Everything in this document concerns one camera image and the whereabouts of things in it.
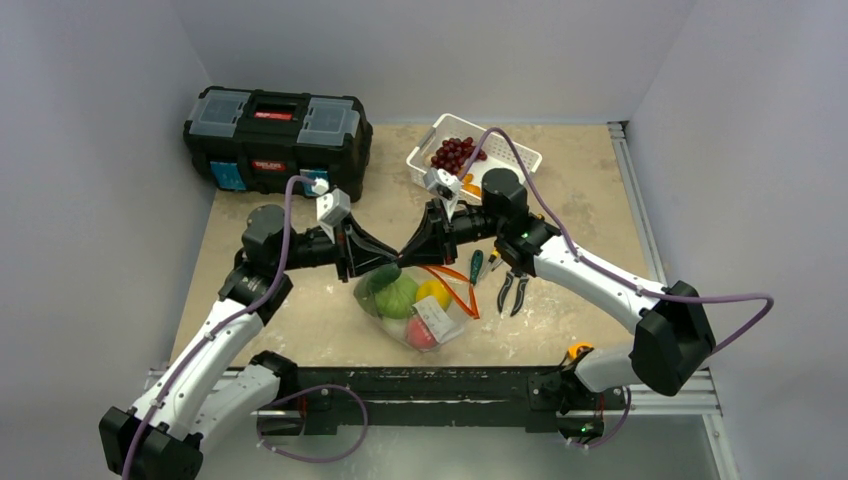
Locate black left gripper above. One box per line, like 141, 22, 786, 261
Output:
275, 212, 397, 282

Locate dark green cucumber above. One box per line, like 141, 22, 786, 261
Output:
354, 263, 402, 298

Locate green cabbage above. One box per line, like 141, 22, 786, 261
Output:
374, 274, 419, 320

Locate clear zip top bag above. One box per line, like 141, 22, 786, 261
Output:
353, 266, 480, 352

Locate pink peach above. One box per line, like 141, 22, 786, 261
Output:
405, 316, 438, 351

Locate white radish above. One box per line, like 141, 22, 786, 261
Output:
381, 318, 408, 339

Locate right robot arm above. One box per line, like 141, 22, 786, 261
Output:
398, 168, 716, 407

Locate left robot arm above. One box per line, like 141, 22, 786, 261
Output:
98, 200, 398, 479

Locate orange fruit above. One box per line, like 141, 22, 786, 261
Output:
461, 173, 482, 198

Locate black pliers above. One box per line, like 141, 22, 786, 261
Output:
496, 269, 529, 317

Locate red grape bunch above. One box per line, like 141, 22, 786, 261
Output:
428, 137, 476, 174

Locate white plastic basket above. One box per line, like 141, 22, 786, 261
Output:
406, 113, 524, 204

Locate black plastic toolbox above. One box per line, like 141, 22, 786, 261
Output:
183, 86, 373, 202

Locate yellow tape measure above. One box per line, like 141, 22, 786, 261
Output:
566, 342, 594, 362

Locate green handled screwdriver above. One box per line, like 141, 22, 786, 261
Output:
469, 249, 484, 286

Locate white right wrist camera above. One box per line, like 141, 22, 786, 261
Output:
423, 168, 462, 220

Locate yellow handled screwdriver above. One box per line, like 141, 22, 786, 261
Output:
484, 250, 502, 271

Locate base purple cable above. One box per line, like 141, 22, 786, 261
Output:
256, 385, 369, 464

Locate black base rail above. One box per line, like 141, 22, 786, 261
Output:
283, 366, 625, 439

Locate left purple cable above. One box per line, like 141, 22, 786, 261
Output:
121, 174, 326, 480

